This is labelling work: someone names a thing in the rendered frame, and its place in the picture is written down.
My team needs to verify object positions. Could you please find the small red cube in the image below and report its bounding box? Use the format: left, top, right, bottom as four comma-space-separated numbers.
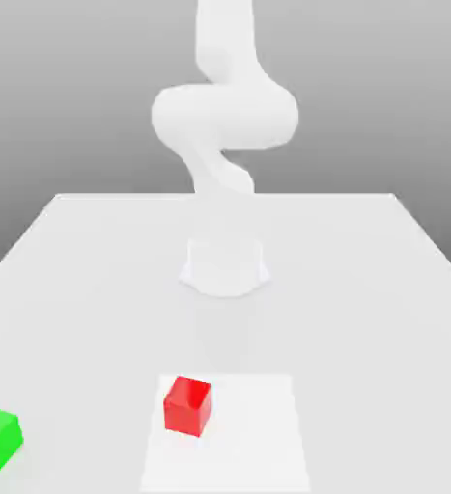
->
162, 375, 213, 439

